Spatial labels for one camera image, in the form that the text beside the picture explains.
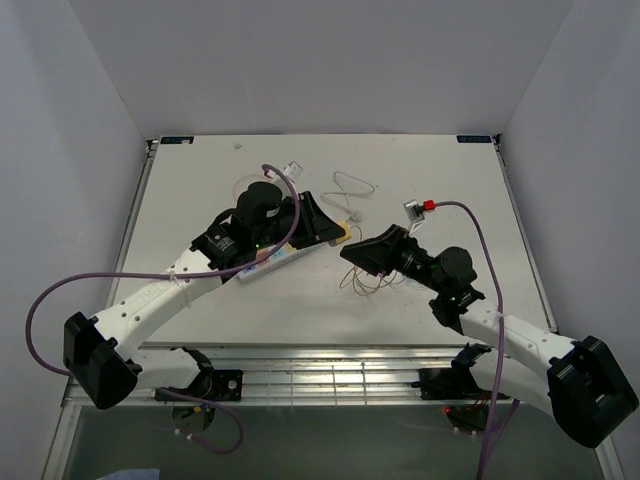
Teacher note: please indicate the white multicolour power strip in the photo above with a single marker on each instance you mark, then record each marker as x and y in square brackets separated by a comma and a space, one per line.
[273, 261]

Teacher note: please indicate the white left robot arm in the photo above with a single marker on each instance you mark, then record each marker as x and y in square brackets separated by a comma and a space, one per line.
[103, 352]

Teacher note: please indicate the blue corner label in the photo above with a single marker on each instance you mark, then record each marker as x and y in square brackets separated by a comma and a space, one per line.
[474, 139]
[177, 140]

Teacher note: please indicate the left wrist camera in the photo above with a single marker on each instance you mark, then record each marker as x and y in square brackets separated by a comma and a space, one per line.
[293, 170]

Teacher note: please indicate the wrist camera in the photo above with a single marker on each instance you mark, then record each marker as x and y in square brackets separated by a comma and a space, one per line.
[416, 212]
[293, 170]

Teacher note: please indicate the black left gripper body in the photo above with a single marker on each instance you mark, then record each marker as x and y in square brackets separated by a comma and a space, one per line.
[288, 216]

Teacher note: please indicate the blue right corner label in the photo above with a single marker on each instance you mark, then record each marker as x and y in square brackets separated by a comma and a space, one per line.
[474, 139]

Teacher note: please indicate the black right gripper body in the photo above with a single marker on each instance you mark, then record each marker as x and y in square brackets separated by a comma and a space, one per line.
[414, 264]

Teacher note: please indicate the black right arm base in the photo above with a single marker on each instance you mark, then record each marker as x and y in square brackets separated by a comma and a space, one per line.
[467, 405]

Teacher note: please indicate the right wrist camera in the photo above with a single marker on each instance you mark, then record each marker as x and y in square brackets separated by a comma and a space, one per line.
[416, 212]

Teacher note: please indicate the yellow charger plug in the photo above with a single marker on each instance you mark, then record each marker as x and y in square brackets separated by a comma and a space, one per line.
[344, 236]

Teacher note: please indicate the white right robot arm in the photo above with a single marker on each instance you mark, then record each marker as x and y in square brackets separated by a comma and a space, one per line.
[578, 383]

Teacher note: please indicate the blue left corner label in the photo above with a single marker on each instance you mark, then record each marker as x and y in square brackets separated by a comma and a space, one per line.
[177, 140]

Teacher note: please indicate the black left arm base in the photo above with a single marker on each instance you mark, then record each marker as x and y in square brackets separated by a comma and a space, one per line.
[218, 386]

